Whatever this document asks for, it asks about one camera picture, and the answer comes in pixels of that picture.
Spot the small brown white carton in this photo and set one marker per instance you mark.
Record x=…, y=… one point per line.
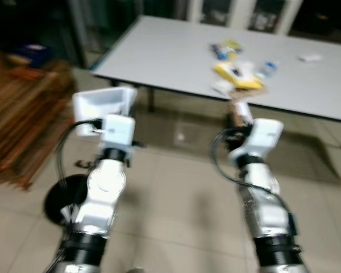
x=241, y=112

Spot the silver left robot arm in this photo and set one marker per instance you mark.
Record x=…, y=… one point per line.
x=105, y=193

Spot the crumpled white tissue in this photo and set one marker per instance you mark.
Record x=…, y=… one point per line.
x=221, y=87

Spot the yellow snack packet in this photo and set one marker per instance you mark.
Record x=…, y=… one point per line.
x=247, y=84

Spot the clear plastic water bottle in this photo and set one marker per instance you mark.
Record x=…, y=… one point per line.
x=269, y=69

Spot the blue yellow wrapper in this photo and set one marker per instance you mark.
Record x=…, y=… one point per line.
x=230, y=48

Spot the small flat white item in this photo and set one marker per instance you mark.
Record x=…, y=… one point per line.
x=310, y=57

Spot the white folding table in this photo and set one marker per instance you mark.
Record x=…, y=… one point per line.
x=170, y=51

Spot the wooden slat rack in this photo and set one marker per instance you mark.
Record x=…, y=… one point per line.
x=23, y=114

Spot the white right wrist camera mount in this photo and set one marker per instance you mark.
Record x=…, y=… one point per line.
x=264, y=136

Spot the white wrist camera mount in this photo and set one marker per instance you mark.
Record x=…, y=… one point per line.
x=264, y=136
x=118, y=129

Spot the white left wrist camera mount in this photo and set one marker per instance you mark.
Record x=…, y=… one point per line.
x=118, y=129

